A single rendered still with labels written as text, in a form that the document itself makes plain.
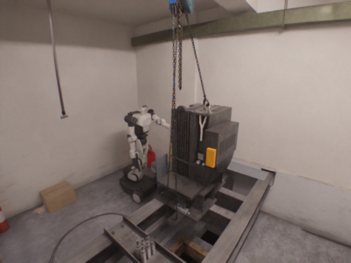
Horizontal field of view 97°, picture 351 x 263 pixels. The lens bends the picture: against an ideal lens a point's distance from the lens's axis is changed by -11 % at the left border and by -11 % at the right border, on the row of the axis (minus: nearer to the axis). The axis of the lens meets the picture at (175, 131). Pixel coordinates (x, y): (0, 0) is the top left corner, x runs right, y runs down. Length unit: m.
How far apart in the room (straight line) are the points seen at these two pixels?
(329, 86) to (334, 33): 0.55
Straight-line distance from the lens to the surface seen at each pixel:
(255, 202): 2.12
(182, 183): 1.82
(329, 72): 2.49
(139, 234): 1.68
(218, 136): 1.45
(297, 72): 2.50
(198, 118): 1.64
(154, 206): 1.93
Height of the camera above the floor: 1.93
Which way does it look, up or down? 18 degrees down
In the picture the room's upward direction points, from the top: straight up
